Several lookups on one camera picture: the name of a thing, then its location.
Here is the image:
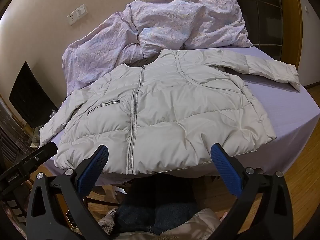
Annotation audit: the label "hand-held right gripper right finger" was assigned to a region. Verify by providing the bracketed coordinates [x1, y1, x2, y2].
[210, 143, 294, 240]

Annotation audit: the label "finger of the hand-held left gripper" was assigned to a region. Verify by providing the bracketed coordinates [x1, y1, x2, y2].
[0, 142, 58, 193]

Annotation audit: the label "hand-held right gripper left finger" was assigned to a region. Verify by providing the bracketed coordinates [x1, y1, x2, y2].
[26, 144, 110, 240]

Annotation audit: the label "white puffer jacket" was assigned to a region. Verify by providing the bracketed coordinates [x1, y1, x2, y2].
[39, 49, 300, 175]

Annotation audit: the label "black flat screen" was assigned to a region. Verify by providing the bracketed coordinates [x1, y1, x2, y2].
[9, 61, 59, 128]

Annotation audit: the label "person's legs in jeans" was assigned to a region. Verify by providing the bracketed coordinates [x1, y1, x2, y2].
[115, 199, 200, 234]

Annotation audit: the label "pale floral duvet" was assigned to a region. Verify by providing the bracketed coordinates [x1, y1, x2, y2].
[61, 0, 253, 97]

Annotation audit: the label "wooden door with glass panes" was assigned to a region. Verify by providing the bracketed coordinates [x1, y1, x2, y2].
[222, 0, 304, 64]

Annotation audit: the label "white wall switch plate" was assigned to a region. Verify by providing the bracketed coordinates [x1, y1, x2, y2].
[67, 4, 88, 26]

